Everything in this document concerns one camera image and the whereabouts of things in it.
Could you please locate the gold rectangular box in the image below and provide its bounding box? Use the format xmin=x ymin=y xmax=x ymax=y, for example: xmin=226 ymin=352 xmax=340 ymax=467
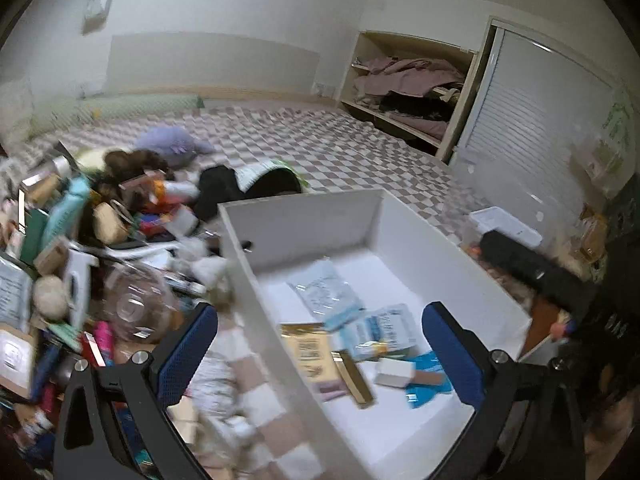
xmin=331 ymin=350 xmax=375 ymax=408

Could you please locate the blue packet in box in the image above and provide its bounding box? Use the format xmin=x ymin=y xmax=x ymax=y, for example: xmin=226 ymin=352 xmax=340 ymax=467
xmin=405 ymin=351 xmax=454 ymax=408

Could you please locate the small white box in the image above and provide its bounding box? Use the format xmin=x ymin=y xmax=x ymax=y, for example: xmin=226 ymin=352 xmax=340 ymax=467
xmin=374 ymin=358 xmax=416 ymax=389

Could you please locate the checkered floor mat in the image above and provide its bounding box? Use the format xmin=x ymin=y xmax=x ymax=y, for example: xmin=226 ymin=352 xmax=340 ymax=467
xmin=0 ymin=105 xmax=497 ymax=480

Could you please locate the clear plastic bowl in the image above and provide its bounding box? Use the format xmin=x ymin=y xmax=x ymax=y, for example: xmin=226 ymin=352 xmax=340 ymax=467
xmin=103 ymin=262 xmax=178 ymax=344

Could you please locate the beige round stone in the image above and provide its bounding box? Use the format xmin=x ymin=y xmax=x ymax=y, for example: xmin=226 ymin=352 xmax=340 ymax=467
xmin=32 ymin=275 xmax=68 ymax=322

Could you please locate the light blue mask packet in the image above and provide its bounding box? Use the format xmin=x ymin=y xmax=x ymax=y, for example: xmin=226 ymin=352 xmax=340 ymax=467
xmin=338 ymin=304 xmax=419 ymax=362

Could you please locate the clear plastic bin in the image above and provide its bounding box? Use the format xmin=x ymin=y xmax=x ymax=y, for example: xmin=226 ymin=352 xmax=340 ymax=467
xmin=460 ymin=206 xmax=544 ymax=249

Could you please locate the round wooden box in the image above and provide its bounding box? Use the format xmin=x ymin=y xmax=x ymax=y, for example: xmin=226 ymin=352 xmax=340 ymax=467
xmin=93 ymin=203 xmax=128 ymax=246

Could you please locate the teal box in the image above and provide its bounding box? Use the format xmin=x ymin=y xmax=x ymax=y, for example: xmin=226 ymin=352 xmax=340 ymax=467
xmin=40 ymin=176 xmax=91 ymax=250

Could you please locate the dark green box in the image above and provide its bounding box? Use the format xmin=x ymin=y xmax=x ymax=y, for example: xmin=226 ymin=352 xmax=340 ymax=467
xmin=20 ymin=209 xmax=49 ymax=266

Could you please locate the yellow packet in box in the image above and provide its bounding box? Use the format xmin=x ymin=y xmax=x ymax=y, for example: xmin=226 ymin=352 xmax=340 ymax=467
xmin=280 ymin=323 xmax=343 ymax=392

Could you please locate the white storage box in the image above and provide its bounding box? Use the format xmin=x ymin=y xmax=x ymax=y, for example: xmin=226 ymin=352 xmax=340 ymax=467
xmin=220 ymin=190 xmax=530 ymax=479

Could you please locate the clear plastic bag packet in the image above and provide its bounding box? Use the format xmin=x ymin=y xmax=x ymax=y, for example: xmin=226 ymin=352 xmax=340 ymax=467
xmin=286 ymin=258 xmax=364 ymax=332

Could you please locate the orange white tube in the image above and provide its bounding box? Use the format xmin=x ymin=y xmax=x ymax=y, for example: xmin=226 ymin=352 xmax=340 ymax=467
xmin=150 ymin=180 xmax=200 ymax=204

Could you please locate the brown furry toy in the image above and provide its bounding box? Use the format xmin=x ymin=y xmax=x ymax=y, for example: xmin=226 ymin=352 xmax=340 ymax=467
xmin=102 ymin=150 xmax=170 ymax=184

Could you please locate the black garment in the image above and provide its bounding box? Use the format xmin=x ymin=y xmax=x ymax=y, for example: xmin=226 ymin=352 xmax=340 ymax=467
xmin=192 ymin=165 xmax=247 ymax=222

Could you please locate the white louvered closet door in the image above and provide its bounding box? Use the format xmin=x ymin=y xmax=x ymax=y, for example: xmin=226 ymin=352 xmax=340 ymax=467
xmin=452 ymin=24 xmax=634 ymax=226

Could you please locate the purple plush toy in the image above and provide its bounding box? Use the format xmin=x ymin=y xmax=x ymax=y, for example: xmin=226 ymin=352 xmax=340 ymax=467
xmin=134 ymin=126 xmax=214 ymax=169

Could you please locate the open closet with clothes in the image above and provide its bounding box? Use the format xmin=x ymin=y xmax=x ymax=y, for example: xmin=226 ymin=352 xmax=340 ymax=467
xmin=337 ymin=30 xmax=480 ymax=162

